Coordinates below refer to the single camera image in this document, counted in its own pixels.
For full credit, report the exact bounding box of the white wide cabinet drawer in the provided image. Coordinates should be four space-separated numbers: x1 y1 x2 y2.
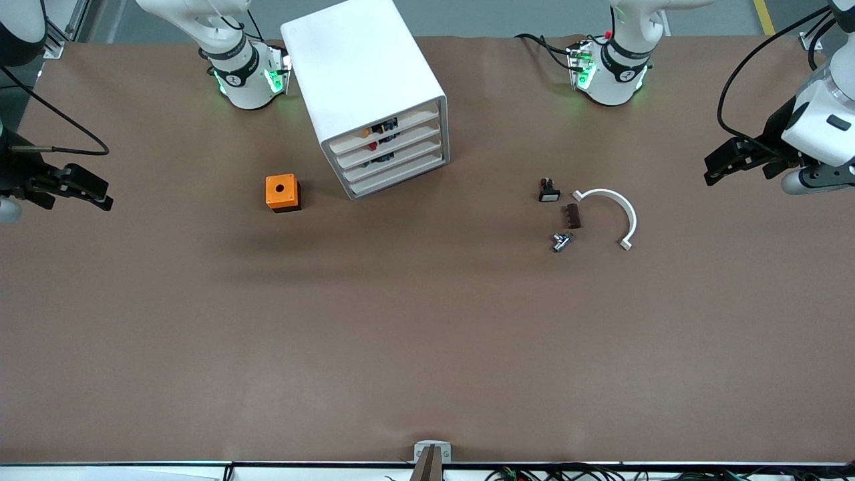
335 120 443 169
341 136 444 183
331 99 442 155
346 151 446 199

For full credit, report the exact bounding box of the white drawer cabinet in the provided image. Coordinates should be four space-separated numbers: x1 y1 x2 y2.
281 0 450 201

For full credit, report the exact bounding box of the white curved plastic arc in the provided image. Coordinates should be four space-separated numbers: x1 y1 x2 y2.
572 188 639 251

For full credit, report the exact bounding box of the orange box with hole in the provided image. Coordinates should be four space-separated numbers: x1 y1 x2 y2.
265 174 302 214

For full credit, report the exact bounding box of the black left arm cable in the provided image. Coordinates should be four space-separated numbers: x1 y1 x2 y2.
717 7 836 159

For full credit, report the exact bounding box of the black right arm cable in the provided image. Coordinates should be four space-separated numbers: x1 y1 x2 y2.
0 63 110 156

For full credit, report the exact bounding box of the aluminium frame post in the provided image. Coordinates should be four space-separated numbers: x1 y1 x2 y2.
798 27 836 53
41 0 92 59

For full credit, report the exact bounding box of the black arm base cable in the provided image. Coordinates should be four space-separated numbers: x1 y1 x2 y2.
514 33 576 71

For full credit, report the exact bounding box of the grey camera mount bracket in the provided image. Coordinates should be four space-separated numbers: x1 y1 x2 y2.
413 440 453 481

